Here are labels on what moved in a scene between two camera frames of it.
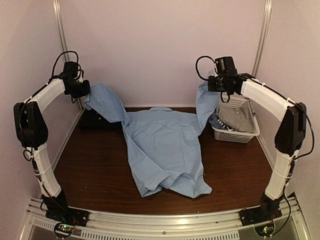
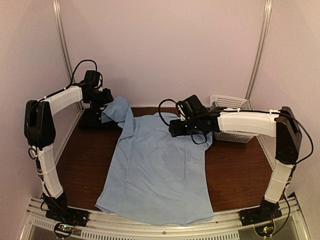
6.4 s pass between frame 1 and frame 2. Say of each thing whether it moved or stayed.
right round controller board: stayed
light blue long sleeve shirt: moved
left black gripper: moved
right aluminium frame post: stayed
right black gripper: moved
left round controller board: stayed
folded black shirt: stayed
